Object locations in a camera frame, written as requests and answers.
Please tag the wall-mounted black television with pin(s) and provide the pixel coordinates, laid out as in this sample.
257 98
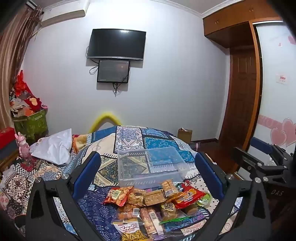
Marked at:
115 44

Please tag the clear packet with green edge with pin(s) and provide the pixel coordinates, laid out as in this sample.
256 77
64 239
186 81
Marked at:
175 220

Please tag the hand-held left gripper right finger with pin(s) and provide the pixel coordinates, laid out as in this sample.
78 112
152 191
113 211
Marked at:
208 176

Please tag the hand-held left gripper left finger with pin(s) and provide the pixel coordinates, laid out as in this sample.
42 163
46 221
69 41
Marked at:
89 171

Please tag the pink toy figure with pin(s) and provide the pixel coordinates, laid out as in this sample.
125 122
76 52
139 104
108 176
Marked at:
23 146

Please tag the red box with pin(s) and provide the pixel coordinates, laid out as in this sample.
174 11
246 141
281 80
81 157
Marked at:
7 138

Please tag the green jelly cup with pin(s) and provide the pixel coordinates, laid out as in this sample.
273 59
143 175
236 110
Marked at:
204 199

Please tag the patchwork blanket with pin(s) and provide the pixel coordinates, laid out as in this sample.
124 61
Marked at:
129 139

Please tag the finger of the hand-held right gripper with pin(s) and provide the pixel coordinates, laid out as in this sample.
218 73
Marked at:
244 160
261 145

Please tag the yellow foam hoop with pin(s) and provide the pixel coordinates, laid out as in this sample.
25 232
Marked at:
106 115

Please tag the round cookie packet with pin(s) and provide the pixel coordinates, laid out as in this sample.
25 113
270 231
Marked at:
168 208

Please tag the brown striped curtain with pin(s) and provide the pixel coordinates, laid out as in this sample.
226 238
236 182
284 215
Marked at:
13 51

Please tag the red snack packet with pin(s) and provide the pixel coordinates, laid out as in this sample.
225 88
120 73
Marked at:
188 196

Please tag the brown fried snack packet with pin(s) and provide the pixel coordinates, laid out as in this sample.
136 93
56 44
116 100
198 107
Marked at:
136 198

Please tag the small wall-mounted monitor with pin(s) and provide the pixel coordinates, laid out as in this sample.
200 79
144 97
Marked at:
113 70

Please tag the clear plastic storage container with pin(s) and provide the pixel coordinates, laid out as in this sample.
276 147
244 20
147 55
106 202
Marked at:
161 172

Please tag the small biscuit packet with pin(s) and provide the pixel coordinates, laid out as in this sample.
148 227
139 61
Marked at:
170 188

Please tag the caramel nut square packet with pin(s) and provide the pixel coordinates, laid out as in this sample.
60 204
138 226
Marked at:
153 197

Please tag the wooden door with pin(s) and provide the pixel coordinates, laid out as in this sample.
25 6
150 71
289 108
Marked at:
240 92

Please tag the small white door sticker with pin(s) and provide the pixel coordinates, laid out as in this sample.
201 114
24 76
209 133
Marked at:
282 79

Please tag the long biscuit packet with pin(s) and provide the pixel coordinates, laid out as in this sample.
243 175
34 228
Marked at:
150 220

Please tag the white air conditioner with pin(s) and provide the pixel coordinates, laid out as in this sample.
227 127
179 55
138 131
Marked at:
64 14

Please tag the orange fried ball snack packet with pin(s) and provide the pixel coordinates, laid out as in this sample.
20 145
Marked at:
126 215

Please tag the red-orange peanut snack packet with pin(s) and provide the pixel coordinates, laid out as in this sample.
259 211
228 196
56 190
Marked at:
116 195

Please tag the wooden overhead wardrobe cabinet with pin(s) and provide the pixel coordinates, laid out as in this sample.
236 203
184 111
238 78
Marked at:
231 20

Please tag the white wardrobe door with hearts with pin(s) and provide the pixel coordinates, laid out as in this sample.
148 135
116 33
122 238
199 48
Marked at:
277 104

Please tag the cardboard box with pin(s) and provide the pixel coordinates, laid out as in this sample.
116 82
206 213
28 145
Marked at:
185 135

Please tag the white pillow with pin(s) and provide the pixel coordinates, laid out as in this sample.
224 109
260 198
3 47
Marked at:
53 148

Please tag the orange patterned blanket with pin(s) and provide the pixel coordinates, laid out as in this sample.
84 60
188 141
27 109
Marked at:
78 142

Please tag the white and yellow fries packet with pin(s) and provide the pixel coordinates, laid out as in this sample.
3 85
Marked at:
131 231

